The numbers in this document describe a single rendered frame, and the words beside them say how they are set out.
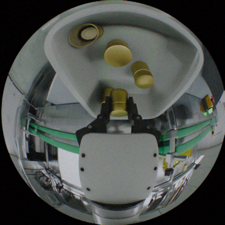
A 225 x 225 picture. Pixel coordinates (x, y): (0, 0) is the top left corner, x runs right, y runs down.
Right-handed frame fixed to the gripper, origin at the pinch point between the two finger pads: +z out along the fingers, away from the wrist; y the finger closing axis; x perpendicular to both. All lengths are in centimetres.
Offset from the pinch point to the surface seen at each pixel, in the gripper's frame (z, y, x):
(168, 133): -3.9, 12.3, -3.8
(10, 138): -102, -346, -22
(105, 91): 6.3, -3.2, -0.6
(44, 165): -35, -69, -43
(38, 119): 2.6, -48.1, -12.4
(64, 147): -6.9, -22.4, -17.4
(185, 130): -3.9, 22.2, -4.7
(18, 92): 67, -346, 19
